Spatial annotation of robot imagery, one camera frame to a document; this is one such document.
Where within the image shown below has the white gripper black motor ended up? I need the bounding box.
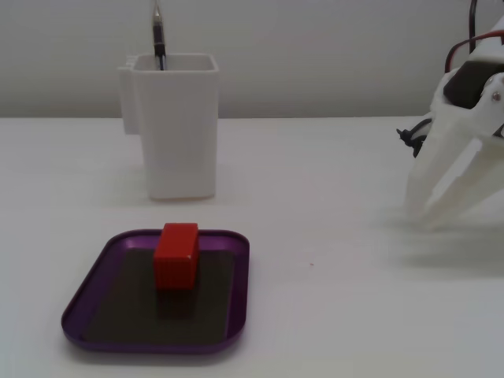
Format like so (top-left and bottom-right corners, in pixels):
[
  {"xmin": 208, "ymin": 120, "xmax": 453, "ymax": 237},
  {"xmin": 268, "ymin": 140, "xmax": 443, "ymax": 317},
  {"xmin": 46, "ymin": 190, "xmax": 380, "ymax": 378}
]
[{"xmin": 405, "ymin": 46, "xmax": 504, "ymax": 233}]

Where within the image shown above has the red cube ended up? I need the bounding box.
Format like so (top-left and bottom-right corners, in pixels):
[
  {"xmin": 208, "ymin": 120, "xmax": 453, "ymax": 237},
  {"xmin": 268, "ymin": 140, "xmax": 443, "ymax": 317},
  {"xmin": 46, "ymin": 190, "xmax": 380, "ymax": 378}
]
[{"xmin": 152, "ymin": 222, "xmax": 200, "ymax": 291}]

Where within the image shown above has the purple metal tray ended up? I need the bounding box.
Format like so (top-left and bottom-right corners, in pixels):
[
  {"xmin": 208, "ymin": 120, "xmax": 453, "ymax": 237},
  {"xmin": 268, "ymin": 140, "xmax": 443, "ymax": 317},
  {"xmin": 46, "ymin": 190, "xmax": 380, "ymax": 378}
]
[{"xmin": 61, "ymin": 229, "xmax": 250, "ymax": 354}]

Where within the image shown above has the white pen holder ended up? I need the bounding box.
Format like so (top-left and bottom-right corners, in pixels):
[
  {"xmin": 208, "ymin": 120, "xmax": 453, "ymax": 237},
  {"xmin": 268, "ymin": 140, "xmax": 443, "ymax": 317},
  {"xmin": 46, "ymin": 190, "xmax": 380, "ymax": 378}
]
[{"xmin": 117, "ymin": 54, "xmax": 220, "ymax": 202}]

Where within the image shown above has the black pen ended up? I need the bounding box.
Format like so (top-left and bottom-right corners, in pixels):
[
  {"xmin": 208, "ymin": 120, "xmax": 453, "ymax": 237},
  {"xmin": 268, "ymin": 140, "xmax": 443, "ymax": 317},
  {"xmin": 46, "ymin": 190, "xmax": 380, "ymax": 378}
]
[{"xmin": 151, "ymin": 0, "xmax": 168, "ymax": 72}]

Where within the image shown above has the black tray pad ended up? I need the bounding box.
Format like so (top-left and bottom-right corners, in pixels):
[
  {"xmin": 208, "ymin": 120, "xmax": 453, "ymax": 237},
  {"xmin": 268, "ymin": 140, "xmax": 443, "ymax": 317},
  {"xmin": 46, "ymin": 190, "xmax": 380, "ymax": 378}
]
[{"xmin": 80, "ymin": 248, "xmax": 237, "ymax": 343}]

